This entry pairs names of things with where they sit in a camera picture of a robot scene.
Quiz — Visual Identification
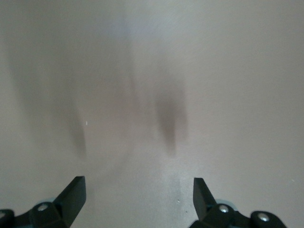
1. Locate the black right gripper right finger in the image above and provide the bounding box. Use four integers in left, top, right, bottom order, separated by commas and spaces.
192, 177, 289, 228

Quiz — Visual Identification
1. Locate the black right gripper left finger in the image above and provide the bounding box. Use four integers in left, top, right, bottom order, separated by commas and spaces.
0, 175, 86, 228

